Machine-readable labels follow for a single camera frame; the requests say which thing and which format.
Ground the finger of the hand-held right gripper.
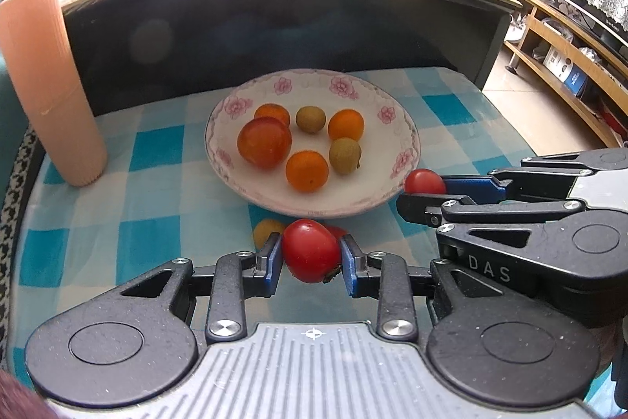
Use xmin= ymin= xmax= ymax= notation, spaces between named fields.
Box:
xmin=440 ymin=149 xmax=610 ymax=202
xmin=396 ymin=192 xmax=587 ymax=250

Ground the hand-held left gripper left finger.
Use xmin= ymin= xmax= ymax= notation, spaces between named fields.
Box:
xmin=105 ymin=232 xmax=284 ymax=344

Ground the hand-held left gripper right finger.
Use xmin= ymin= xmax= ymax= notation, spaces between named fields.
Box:
xmin=340 ymin=235 xmax=496 ymax=344

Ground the white floral plate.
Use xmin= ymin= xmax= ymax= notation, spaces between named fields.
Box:
xmin=204 ymin=69 xmax=422 ymax=220

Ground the small orange mandarin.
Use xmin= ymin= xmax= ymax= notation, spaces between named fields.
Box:
xmin=285 ymin=150 xmax=329 ymax=193
xmin=327 ymin=109 xmax=365 ymax=142
xmin=254 ymin=103 xmax=291 ymax=128

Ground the yellow-brown longan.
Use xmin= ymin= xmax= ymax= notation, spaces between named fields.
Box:
xmin=329 ymin=137 xmax=363 ymax=175

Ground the large red-orange tomato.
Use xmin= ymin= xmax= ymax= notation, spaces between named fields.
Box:
xmin=237 ymin=116 xmax=293 ymax=170

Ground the brown longan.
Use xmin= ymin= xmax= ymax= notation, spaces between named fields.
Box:
xmin=295 ymin=105 xmax=327 ymax=134

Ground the small yellow fruit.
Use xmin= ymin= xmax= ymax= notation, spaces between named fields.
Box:
xmin=252 ymin=219 xmax=288 ymax=249

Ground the blue white checked tablecloth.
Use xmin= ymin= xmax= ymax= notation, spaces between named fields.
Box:
xmin=10 ymin=66 xmax=545 ymax=381

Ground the white blue box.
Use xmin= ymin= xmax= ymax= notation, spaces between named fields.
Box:
xmin=544 ymin=45 xmax=590 ymax=97

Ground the wooden shelf unit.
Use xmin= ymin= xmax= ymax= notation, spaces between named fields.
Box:
xmin=442 ymin=0 xmax=628 ymax=150

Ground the black television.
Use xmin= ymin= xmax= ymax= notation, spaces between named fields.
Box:
xmin=549 ymin=0 xmax=628 ymax=62

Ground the teal houndstooth-trimmed sofa cover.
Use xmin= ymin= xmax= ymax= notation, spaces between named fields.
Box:
xmin=0 ymin=0 xmax=111 ymax=371

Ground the pink ribbed cylinder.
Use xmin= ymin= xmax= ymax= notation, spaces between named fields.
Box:
xmin=0 ymin=0 xmax=109 ymax=188

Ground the maroon clothing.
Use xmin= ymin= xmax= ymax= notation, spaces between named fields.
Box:
xmin=0 ymin=370 xmax=57 ymax=419

